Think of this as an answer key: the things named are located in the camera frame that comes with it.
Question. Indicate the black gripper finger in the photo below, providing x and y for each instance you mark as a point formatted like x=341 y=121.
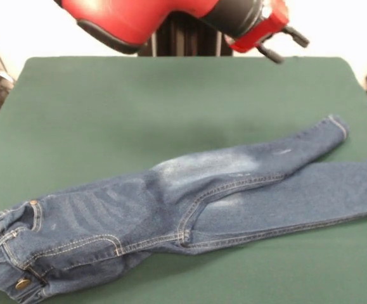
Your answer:
x=272 y=54
x=297 y=35

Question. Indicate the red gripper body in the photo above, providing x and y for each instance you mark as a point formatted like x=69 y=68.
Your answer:
x=265 y=28

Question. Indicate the blue denim jeans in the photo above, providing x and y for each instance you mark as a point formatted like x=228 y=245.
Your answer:
x=170 y=202

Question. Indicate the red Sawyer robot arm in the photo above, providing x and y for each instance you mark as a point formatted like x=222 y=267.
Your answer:
x=132 y=19

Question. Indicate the dark green table cloth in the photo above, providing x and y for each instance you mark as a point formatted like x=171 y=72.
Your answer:
x=139 y=101

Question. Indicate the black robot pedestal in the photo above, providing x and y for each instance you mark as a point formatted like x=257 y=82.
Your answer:
x=186 y=38

